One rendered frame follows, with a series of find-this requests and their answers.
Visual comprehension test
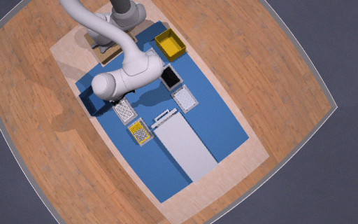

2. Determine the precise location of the dark blue box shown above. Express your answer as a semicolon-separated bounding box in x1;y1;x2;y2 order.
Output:
79;85;111;117

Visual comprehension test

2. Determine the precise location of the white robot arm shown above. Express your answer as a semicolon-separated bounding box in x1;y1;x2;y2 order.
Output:
59;0;164;101

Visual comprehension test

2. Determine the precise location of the blue rectangular bench mat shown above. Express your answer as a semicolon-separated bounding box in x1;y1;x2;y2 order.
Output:
75;20;249;203

